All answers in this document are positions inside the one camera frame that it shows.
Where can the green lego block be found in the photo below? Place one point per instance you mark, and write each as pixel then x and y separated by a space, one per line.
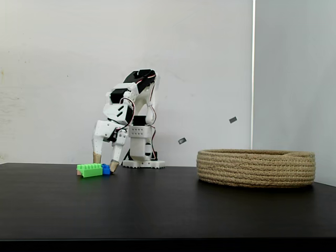
pixel 90 170

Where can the blue lego block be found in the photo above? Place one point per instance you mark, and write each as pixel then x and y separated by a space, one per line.
pixel 106 170

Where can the pink lego block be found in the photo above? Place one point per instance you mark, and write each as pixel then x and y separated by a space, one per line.
pixel 78 172

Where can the grey tape piece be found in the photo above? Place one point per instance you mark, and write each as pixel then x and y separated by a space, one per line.
pixel 233 120
pixel 182 140

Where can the white vertical wall trim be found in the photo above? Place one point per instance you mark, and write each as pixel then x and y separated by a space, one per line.
pixel 253 78

